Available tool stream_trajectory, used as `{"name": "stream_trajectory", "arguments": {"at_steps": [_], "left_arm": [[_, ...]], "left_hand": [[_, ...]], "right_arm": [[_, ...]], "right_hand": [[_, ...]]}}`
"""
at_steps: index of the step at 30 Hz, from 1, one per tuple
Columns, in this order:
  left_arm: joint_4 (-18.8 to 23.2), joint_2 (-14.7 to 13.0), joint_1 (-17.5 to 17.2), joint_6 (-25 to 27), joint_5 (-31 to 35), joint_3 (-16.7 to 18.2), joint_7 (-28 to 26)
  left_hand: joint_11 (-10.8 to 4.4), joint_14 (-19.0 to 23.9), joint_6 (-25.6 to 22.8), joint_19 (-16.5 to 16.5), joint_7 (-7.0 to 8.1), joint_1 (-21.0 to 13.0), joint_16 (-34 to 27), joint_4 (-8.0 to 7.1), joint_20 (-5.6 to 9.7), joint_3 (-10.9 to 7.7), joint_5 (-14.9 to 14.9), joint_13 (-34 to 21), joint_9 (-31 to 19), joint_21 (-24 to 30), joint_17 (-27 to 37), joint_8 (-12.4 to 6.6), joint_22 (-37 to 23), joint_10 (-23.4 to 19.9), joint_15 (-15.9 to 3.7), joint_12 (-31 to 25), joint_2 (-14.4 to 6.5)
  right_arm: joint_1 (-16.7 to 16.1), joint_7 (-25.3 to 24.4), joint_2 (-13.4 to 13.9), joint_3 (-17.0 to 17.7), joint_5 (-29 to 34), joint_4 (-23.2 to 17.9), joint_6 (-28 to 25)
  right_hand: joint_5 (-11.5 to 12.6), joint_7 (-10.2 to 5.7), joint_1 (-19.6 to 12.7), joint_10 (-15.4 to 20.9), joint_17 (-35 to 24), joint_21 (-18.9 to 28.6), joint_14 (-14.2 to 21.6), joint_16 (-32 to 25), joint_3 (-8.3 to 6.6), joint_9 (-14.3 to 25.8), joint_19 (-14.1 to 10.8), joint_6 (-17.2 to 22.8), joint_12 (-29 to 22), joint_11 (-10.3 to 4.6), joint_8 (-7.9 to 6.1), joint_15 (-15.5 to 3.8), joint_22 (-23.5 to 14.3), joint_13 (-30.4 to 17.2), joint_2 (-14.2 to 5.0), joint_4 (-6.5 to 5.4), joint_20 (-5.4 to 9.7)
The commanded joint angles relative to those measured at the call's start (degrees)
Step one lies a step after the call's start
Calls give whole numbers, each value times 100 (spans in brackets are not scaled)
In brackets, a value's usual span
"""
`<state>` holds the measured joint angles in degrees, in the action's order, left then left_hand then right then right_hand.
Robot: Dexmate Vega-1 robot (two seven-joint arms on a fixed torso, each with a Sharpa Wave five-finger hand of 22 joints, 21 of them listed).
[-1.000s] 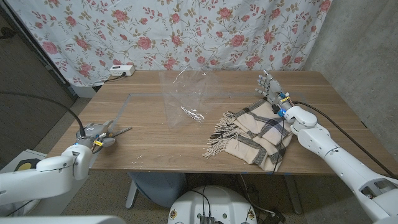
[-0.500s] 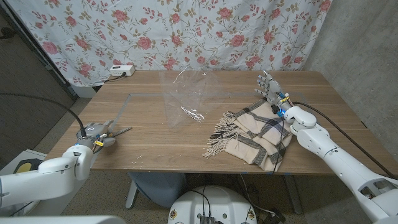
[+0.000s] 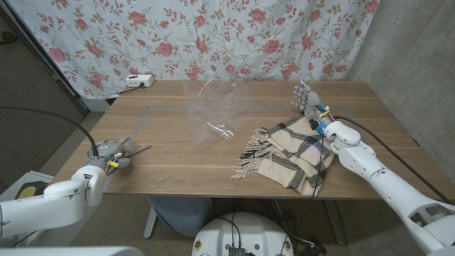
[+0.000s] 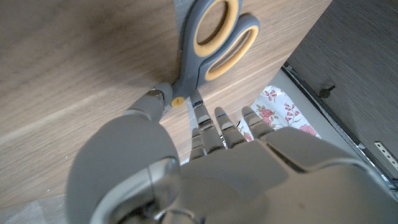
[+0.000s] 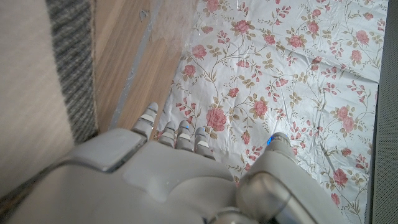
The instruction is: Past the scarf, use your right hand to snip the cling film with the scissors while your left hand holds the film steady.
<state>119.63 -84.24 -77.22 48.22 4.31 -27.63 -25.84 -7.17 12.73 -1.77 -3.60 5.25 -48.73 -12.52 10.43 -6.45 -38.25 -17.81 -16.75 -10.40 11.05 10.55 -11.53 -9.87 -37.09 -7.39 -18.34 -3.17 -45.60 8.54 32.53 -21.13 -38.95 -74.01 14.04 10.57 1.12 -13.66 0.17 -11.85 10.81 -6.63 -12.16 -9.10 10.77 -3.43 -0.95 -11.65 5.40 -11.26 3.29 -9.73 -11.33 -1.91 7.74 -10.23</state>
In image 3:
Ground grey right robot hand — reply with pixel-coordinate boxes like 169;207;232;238
289;80;335;131

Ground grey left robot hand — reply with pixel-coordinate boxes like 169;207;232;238
87;137;132;171

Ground yellow grey handled scissors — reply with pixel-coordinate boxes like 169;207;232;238
122;144;152;159

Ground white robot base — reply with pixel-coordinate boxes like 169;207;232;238
191;211;295;256

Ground beige plaid fringed scarf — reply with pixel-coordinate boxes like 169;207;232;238
230;112;337;196

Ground white power strip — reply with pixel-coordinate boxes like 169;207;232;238
124;73;156;88

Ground yellow black floor object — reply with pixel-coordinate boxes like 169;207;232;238
16;181;49;200

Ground grey chair under table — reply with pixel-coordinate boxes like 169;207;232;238
144;196;214;238

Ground clear plastic bag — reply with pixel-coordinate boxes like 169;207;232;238
183;76;257;149

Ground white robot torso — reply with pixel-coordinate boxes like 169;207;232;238
0;245;145;256

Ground white floor panel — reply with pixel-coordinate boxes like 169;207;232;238
0;170;93;248

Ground floral print backdrop curtain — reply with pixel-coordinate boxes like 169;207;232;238
6;0;381;100

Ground grey metal table leg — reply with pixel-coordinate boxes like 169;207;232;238
323;198;348;245

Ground black power adapter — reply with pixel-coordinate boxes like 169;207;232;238
301;238;327;256

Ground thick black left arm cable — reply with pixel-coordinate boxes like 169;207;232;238
0;105;100;157

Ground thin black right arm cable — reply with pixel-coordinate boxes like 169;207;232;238
311;133;326;199

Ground black power strip cord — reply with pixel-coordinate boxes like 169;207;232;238
119;83;145;95

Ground black backdrop frame pole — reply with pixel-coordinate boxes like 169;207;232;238
0;0;90;115

